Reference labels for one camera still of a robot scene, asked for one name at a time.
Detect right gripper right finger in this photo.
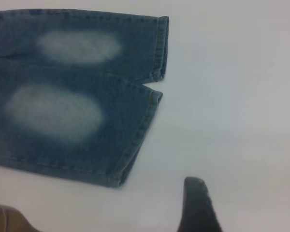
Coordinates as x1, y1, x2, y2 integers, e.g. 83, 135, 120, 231
177, 176, 223, 232

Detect blue denim children's pants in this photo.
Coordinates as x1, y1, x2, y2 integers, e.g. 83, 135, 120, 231
0, 9, 170, 189

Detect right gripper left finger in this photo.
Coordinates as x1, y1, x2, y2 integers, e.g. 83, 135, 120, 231
0, 202, 39, 232

